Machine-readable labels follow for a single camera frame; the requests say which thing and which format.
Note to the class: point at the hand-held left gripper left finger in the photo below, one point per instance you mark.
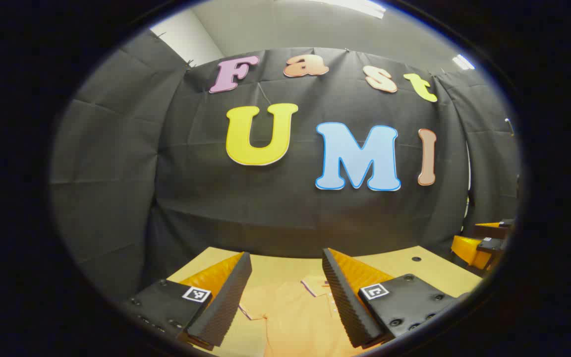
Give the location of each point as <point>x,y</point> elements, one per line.
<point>226,302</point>

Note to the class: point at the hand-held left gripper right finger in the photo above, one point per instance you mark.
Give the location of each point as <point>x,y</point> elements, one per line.
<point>345,302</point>

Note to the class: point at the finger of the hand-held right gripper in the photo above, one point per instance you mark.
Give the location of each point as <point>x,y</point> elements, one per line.
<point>493,230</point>
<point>469,250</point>

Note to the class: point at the orange T-shirt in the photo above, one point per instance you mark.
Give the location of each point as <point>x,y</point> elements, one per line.
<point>290,317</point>

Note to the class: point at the black backdrop cloth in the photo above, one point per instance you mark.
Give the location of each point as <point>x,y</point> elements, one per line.
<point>246,208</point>

